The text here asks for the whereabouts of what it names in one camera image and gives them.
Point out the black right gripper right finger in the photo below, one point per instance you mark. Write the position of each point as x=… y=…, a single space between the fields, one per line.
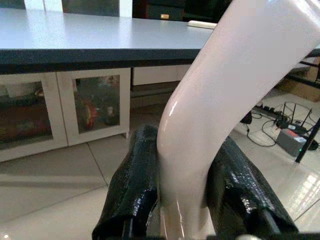
x=242 y=185

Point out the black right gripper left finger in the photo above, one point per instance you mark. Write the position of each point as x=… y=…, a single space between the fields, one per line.
x=131 y=180

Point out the grey box device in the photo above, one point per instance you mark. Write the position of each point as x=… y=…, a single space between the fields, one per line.
x=291 y=141

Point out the black power strip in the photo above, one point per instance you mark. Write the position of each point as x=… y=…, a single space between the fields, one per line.
x=268 y=111

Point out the black metal table leg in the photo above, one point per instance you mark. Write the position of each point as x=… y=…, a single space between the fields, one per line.
x=308 y=140

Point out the black wifi router with antennas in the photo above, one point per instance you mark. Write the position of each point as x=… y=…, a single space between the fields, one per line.
x=295 y=120

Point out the white cabinet with glass doors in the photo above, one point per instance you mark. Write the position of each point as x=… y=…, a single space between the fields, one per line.
x=62 y=110

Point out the brown cardboard box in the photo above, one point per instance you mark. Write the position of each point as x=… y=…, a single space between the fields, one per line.
x=303 y=85

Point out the grey table with dark edge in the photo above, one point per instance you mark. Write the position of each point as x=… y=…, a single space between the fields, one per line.
x=100 y=40

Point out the cream flat object on table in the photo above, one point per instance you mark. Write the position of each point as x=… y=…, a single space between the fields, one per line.
x=202 y=24

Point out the dark shelf unit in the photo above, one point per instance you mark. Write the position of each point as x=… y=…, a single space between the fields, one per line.
x=170 y=10

